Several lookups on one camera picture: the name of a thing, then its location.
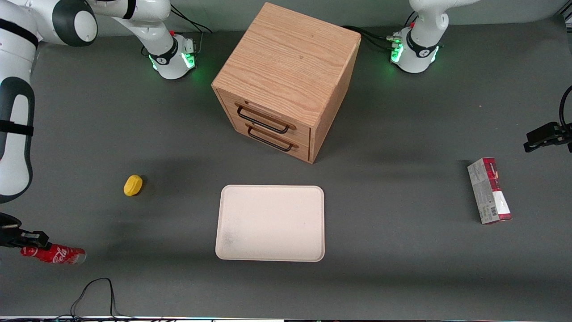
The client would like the black left arm base cable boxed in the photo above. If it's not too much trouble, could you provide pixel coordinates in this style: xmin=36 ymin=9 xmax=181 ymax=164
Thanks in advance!
xmin=341 ymin=25 xmax=403 ymax=51

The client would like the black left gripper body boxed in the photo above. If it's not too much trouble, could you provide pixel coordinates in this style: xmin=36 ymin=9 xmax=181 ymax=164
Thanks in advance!
xmin=554 ymin=123 xmax=572 ymax=153

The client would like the red coke bottle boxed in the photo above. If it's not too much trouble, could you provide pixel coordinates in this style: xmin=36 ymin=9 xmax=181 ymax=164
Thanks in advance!
xmin=21 ymin=244 xmax=87 ymax=265

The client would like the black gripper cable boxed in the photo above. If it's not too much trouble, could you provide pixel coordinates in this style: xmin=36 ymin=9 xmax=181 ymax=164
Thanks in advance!
xmin=559 ymin=85 xmax=572 ymax=130

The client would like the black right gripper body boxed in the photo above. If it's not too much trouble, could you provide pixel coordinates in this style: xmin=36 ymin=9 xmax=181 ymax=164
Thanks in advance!
xmin=0 ymin=212 xmax=23 ymax=248

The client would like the yellow toy lemon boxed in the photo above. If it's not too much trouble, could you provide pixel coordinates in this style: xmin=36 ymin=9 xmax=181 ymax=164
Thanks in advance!
xmin=123 ymin=174 xmax=143 ymax=197

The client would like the oak wooden drawer cabinet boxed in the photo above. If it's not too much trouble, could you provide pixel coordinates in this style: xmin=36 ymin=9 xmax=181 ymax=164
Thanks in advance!
xmin=211 ymin=2 xmax=362 ymax=164

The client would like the black right arm base cable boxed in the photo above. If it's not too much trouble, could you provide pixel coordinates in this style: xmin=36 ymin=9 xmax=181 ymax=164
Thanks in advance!
xmin=169 ymin=4 xmax=213 ymax=56

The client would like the black arm base cable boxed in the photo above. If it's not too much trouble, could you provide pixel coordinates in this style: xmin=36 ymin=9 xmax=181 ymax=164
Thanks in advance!
xmin=169 ymin=4 xmax=213 ymax=56
xmin=341 ymin=25 xmax=403 ymax=51

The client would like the thin black looped cable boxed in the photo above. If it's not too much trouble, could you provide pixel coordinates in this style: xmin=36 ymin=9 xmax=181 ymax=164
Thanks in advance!
xmin=54 ymin=277 xmax=135 ymax=320

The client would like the grey and red carton box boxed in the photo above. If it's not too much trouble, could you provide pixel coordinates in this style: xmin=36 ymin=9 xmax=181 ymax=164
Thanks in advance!
xmin=467 ymin=157 xmax=513 ymax=225

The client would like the wooden drawer with long handle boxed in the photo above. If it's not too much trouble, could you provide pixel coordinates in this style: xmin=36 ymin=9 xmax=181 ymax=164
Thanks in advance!
xmin=222 ymin=92 xmax=312 ymax=144

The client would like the beige plastic tray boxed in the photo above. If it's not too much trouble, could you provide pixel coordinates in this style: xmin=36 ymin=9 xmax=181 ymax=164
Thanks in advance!
xmin=215 ymin=185 xmax=325 ymax=263

